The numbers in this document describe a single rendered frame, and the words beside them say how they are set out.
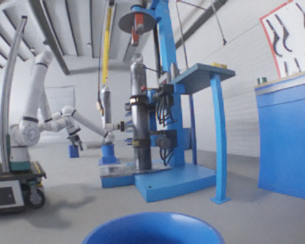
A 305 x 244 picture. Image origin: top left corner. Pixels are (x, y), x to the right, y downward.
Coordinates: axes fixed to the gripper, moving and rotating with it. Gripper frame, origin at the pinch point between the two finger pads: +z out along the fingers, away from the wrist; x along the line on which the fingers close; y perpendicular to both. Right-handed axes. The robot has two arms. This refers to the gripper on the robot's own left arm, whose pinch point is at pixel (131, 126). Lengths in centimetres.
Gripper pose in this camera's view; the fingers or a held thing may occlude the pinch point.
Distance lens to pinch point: 190.1
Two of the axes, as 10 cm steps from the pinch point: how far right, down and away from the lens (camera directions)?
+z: 9.5, -0.4, 3.1
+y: -3.1, 0.7, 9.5
